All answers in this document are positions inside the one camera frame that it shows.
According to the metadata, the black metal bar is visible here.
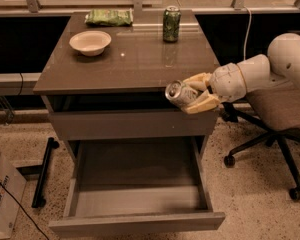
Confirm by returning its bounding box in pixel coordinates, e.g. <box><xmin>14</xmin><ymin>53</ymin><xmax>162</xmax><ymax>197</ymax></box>
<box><xmin>32</xmin><ymin>137</ymin><xmax>59</xmax><ymax>208</ymax></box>

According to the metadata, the white cable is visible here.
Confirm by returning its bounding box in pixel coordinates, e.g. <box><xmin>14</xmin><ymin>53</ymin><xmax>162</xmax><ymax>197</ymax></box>
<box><xmin>242</xmin><ymin>6</ymin><xmax>253</xmax><ymax>61</ymax></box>

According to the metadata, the closed grey top drawer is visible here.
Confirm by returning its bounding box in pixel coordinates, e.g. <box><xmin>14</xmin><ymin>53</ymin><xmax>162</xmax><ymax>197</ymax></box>
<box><xmin>49</xmin><ymin>109</ymin><xmax>218</xmax><ymax>141</ymax></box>

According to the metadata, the grey office chair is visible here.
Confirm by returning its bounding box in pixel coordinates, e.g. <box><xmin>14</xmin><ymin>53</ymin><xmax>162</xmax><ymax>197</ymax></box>
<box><xmin>222</xmin><ymin>86</ymin><xmax>300</xmax><ymax>201</ymax></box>

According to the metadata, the black cable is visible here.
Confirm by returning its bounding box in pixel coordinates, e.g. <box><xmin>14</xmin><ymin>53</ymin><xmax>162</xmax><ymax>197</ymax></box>
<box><xmin>0</xmin><ymin>162</ymin><xmax>51</xmax><ymax>240</ymax></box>

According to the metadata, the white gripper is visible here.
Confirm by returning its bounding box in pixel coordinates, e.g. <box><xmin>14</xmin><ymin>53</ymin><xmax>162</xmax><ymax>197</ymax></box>
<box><xmin>182</xmin><ymin>63</ymin><xmax>246</xmax><ymax>114</ymax></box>

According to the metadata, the silver 7up can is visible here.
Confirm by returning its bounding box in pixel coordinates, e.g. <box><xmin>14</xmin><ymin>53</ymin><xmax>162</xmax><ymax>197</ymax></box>
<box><xmin>165</xmin><ymin>80</ymin><xmax>199</xmax><ymax>108</ymax></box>

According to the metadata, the open grey middle drawer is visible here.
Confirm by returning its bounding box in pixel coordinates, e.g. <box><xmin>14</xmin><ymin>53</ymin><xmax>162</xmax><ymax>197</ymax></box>
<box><xmin>49</xmin><ymin>137</ymin><xmax>225</xmax><ymax>238</ymax></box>

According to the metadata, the white bowl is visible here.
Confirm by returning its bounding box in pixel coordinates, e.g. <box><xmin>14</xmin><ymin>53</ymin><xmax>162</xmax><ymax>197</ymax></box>
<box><xmin>69</xmin><ymin>31</ymin><xmax>112</xmax><ymax>57</ymax></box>

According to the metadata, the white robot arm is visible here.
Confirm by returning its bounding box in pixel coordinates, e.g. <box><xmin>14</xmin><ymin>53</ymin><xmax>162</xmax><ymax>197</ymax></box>
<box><xmin>181</xmin><ymin>33</ymin><xmax>300</xmax><ymax>114</ymax></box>

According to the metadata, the green soda can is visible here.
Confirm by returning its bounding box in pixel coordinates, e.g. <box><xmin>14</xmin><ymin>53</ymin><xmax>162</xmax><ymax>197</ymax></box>
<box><xmin>163</xmin><ymin>6</ymin><xmax>181</xmax><ymax>42</ymax></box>

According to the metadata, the grey drawer cabinet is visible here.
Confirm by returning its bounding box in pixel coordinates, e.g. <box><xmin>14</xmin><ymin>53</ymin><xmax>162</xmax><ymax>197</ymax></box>
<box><xmin>33</xmin><ymin>9</ymin><xmax>231</xmax><ymax>239</ymax></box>

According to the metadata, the white cardboard box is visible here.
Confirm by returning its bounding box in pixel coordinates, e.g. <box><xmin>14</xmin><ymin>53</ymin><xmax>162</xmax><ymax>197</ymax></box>
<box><xmin>0</xmin><ymin>152</ymin><xmax>26</xmax><ymax>239</ymax></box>

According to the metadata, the green chip bag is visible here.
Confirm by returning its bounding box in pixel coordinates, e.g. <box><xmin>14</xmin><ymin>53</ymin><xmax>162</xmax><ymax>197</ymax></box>
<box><xmin>85</xmin><ymin>9</ymin><xmax>133</xmax><ymax>27</ymax></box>

